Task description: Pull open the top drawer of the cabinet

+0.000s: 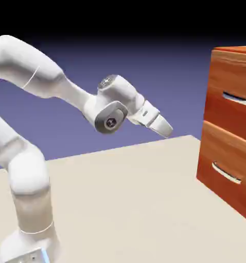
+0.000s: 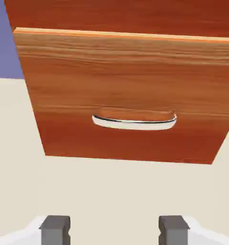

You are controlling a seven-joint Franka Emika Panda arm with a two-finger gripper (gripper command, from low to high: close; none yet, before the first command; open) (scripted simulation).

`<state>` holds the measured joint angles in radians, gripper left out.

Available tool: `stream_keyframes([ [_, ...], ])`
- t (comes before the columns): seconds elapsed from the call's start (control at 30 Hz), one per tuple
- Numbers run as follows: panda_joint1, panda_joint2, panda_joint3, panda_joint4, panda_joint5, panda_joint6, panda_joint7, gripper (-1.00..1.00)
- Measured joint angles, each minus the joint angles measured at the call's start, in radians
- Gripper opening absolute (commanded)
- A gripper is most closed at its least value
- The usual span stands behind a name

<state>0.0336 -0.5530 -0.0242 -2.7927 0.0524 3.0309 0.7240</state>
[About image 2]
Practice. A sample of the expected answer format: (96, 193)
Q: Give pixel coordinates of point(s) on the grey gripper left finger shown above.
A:
(55, 231)

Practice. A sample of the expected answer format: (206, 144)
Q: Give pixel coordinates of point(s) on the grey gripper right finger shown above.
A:
(173, 231)

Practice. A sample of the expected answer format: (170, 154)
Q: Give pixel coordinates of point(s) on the wooden drawer front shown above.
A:
(126, 80)

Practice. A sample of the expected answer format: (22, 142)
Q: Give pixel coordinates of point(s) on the reddish wooden cabinet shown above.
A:
(126, 15)

